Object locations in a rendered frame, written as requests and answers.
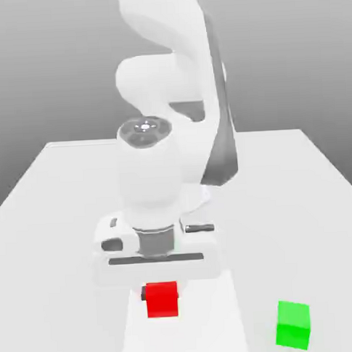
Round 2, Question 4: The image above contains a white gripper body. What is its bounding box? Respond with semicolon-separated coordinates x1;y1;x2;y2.
91;242;222;287

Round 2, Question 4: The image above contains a small red cube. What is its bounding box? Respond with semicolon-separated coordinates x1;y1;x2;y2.
144;281;181;319

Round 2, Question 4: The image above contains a small green cube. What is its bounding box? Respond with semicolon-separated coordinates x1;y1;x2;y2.
273;298;313;352

